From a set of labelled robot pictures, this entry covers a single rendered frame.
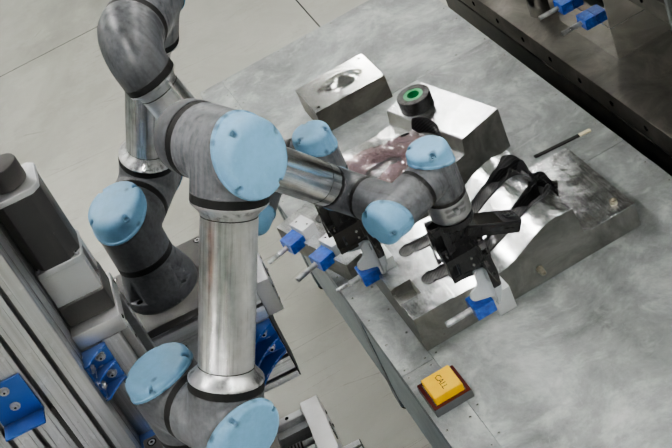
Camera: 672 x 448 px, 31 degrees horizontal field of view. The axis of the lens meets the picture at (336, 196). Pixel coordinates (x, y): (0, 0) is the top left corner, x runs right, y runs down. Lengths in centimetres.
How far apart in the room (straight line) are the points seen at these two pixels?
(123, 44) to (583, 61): 134
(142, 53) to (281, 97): 128
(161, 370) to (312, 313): 197
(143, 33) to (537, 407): 95
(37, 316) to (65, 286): 10
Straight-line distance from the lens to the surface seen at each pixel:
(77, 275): 209
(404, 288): 246
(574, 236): 245
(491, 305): 227
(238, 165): 169
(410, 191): 201
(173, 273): 241
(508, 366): 234
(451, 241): 216
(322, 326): 381
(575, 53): 310
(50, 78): 597
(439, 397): 229
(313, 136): 227
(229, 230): 174
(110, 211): 235
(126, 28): 210
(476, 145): 276
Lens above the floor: 247
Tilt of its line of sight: 35 degrees down
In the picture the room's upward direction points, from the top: 25 degrees counter-clockwise
